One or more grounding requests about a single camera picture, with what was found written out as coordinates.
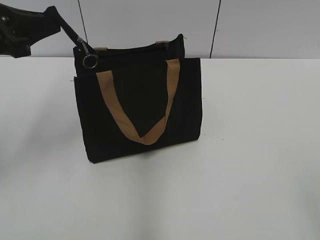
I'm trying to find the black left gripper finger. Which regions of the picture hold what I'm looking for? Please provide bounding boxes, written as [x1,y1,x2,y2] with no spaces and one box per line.
[0,5,61,59]

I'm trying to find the black zipper pull strap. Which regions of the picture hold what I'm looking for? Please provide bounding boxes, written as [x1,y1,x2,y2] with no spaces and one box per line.
[42,6,99,69]

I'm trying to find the black tote bag brown handles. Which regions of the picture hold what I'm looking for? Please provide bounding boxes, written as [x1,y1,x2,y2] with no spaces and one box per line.
[73,34,203,164]

